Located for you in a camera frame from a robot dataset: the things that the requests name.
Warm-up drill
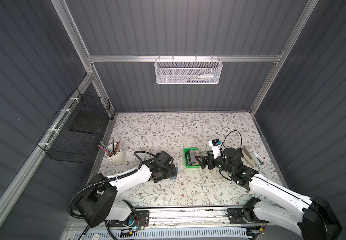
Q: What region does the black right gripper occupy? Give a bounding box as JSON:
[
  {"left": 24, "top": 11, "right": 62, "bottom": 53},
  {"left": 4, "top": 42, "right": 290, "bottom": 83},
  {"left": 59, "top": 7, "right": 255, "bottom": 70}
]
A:
[{"left": 195, "top": 149, "right": 233, "bottom": 176}]

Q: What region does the stack of cards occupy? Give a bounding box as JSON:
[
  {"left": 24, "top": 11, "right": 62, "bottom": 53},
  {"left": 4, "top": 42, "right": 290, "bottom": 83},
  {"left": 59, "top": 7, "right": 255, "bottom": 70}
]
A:
[{"left": 188, "top": 150, "right": 199, "bottom": 166}]

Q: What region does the green plastic card tray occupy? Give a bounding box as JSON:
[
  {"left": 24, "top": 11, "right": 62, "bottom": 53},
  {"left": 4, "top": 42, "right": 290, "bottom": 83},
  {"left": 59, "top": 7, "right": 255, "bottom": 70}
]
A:
[{"left": 184, "top": 148, "right": 200, "bottom": 169}]

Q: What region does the blue leather card holder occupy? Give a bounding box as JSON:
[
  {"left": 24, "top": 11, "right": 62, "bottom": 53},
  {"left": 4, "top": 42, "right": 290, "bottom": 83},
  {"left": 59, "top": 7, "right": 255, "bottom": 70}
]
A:
[{"left": 172, "top": 167, "right": 179, "bottom": 179}]

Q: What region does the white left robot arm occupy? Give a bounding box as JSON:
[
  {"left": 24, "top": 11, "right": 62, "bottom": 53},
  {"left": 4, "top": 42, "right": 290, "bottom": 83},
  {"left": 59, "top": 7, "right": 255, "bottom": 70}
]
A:
[{"left": 67, "top": 151, "right": 178, "bottom": 228}]

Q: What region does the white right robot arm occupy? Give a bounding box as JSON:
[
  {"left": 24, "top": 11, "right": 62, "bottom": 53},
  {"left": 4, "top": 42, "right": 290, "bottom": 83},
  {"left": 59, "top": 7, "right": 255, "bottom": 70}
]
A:
[{"left": 196, "top": 146, "right": 343, "bottom": 240}]

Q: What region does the beige black stapler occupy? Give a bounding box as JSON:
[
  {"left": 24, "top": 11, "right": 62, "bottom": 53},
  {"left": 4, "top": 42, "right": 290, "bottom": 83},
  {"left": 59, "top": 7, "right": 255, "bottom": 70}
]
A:
[{"left": 241, "top": 146, "right": 257, "bottom": 168}]

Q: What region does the white pencil cup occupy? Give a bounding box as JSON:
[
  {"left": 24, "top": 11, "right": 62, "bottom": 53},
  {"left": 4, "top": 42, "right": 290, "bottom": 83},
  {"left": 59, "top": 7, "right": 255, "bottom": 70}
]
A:
[{"left": 103, "top": 145, "right": 125, "bottom": 165}]

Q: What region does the red pencil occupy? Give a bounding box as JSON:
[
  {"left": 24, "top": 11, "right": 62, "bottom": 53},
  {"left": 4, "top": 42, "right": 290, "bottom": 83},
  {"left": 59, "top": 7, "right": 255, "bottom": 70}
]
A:
[{"left": 114, "top": 140, "right": 120, "bottom": 154}]

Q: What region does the green pencil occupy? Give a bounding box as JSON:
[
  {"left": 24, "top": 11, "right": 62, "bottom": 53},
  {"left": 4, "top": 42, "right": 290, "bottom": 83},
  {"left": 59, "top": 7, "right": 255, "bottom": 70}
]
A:
[{"left": 99, "top": 142, "right": 114, "bottom": 156}]

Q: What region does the white tube in basket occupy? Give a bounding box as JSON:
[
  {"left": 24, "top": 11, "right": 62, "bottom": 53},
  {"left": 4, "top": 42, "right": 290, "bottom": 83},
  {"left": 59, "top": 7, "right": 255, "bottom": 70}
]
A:
[{"left": 198, "top": 74, "right": 219, "bottom": 81}]

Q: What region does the thin black right cable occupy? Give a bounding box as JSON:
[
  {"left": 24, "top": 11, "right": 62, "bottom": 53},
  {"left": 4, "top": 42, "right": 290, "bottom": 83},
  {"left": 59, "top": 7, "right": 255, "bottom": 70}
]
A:
[{"left": 220, "top": 130, "right": 243, "bottom": 149}]

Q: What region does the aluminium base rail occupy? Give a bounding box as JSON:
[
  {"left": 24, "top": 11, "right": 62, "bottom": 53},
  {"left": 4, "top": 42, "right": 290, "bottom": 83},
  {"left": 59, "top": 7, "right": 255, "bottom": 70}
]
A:
[{"left": 106, "top": 206, "right": 264, "bottom": 227}]

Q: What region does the black corrugated left cable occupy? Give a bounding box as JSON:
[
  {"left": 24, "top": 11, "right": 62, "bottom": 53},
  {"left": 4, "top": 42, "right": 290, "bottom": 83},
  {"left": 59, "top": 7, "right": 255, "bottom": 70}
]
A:
[{"left": 67, "top": 150, "right": 158, "bottom": 220}]

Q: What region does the black wire basket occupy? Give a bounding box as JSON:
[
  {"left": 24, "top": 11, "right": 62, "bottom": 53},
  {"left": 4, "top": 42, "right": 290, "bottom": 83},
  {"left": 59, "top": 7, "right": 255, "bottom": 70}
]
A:
[{"left": 37, "top": 92, "right": 111, "bottom": 164}]

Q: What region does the white mesh wall basket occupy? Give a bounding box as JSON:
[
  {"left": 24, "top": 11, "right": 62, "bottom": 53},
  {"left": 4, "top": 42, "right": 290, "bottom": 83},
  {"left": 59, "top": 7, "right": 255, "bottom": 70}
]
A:
[{"left": 154, "top": 58, "right": 223, "bottom": 85}]

